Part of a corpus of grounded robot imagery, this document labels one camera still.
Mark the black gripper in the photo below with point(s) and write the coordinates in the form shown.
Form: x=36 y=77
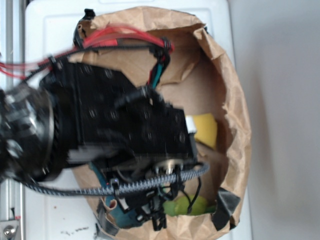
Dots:
x=139 y=142

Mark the light blue cloth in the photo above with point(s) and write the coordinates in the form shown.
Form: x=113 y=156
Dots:
x=125 y=215

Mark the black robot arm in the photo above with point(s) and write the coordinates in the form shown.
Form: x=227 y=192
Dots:
x=26 y=140

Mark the yellow sponge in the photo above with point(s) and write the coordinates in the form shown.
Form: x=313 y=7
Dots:
x=206 y=130

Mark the brown paper bag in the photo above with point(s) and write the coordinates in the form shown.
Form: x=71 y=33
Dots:
x=202 y=79

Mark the green plush toy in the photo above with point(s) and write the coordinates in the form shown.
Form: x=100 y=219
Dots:
x=180 y=206

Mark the white plastic bin lid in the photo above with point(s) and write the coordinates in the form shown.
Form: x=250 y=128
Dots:
x=49 y=28

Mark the silver corner bracket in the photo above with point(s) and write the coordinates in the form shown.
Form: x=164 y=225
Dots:
x=10 y=230

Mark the aluminium frame rail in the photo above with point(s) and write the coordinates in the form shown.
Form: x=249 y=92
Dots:
x=12 y=49

